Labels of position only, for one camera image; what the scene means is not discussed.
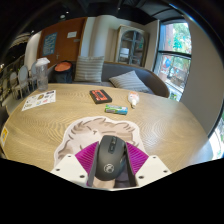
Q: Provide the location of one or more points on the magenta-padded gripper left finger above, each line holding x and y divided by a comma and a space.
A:
68, 168

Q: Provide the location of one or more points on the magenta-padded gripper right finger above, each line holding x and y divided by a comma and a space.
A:
151, 169

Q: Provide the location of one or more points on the black computer mouse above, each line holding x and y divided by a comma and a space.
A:
110, 156

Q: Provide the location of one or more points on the cat-shaped mouse pad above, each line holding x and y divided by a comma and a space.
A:
86, 135

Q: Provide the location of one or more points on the green small packet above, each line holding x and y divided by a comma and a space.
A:
116, 109

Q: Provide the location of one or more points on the printed paper sheet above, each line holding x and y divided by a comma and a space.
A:
39, 99

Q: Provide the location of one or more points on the black box with red print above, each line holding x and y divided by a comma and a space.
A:
100, 96

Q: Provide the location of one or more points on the pale striped flat pillow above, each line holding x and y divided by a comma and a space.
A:
129, 82

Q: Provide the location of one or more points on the grey curved sofa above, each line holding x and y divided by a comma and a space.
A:
150, 78

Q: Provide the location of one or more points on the dark bag with orange top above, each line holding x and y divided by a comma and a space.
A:
64, 73

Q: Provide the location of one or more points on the clear shaker bottle white lid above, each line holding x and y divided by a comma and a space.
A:
42, 76

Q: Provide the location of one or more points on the group of white-framed chairs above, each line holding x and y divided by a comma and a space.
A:
23, 78

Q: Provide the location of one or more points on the grey striped square pillow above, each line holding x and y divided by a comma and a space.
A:
89, 69

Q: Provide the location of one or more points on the black-framed window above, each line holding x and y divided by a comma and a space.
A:
173, 60

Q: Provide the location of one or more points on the brown wooden door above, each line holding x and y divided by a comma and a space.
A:
66, 50

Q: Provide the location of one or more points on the arched glass-door cabinet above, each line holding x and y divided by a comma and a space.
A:
131, 46

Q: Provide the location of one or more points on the blue poster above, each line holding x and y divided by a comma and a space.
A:
49, 44

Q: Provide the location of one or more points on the white small door sign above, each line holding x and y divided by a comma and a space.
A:
72, 34

